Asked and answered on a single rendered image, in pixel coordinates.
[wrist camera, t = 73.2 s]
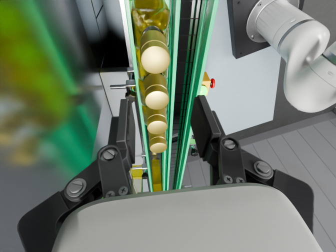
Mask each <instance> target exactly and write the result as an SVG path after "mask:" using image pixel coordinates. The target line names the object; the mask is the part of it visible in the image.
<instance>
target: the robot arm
mask: <svg viewBox="0 0 336 252"><path fill-rule="evenodd" d="M299 3H300V1H299V0H258V1H257V2H256V3H255V4H254V6H253V7H252V9H251V10H250V12H249V14H248V17H247V20H246V25H245V30H246V34H247V36H248V37H249V38H250V39H251V40H252V41H254V42H257V43H263V42H268V43H269V44H270V45H271V46H272V47H273V48H274V49H275V50H276V51H277V52H278V53H279V54H280V55H281V57H282V58H283V59H284V60H285V61H286V68H285V74H284V83H283V89H284V94H285V97H286V99H287V100H288V102H289V103H290V105H292V106H293V107H294V108H296V109H297V110H299V111H302V112H307V113H315V112H319V111H322V110H324V109H326V108H328V107H330V106H332V105H333V104H335V103H336V41H335V42H334V43H333V44H332V45H331V46H330V47H328V48H327V49H326V47H327V44H328V42H329V39H330V32H329V30H328V29H327V28H326V27H325V26H324V25H323V24H321V23H320V22H318V21H317V20H315V19H314V18H312V17H310V16H309V15H307V14H306V13H304V12H303V11H301V10H299V9H298V8H299ZM325 49H326V50H325ZM190 125H191V129H192V132H193V136H194V139H195V143H196V146H197V150H198V153H199V157H200V158H202V160H203V162H206V161H207V163H209V164H210V186H201V187H191V188H182V189H173V190H164V191H155V192H146V193H137V194H133V193H132V189H131V185H130V181H129V178H128V174H127V173H128V172H129V171H130V170H131V168H133V164H135V153H136V125H135V119H134V113H133V107H132V101H131V100H129V99H128V98H126V99H120V107H119V116H112V118H111V123H110V130H109V137H108V144H107V145H106V146H104V147H102V148H101V149H100V150H99V151H98V153H97V159H96V160H95V161H94V162H93V163H91V164H90V165H89V166H88V167H86V168H85V169H84V170H83V171H81V172H80V173H79V174H78V175H76V176H75V177H74V178H73V179H71V180H70V181H69V182H68V183H67V185H66V186H65V188H64V190H62V191H61V192H59V191H58V192H56V193H55V194H53V195H52V196H51V197H49V198H48V199H46V200H45V201H43V202H42V203H40V204H39V205H37V206H36V207H34V208H33V209H31V210H30V211H28V212H27V213H26V214H25V215H24V216H22V218H21V219H20V220H19V222H18V225H17V231H18V234H19V237H20V240H21V243H22V246H23V248H24V251H25V252H323V251H322V249H321V247H320V246H319V244H318V242H317V241H316V239H315V238H314V203H315V194H314V191H313V189H312V187H311V186H309V185H308V184H307V183H306V182H304V181H302V180H300V179H297V178H295V177H293V176H291V175H289V174H286V173H284V172H282V171H280V170H278V169H275V170H274V169H272V167H271V166H270V165H269V164H268V163H267V162H265V161H264V160H262V159H260V158H258V157H256V156H255V155H253V154H251V153H249V152H247V151H246V150H244V149H242V148H241V145H240V142H239V141H238V140H237V139H236V138H235V137H232V136H229V135H226V134H225V132H224V129H223V127H222V125H221V123H220V120H219V118H218V116H217V114H216V112H215V111H214V110H211V108H210V106H209V103H208V101H207V99H206V96H205V95H197V97H195V98H194V102H193V107H192V112H191V118H190ZM102 197H103V198H102ZM101 198H102V199H101Z"/></svg>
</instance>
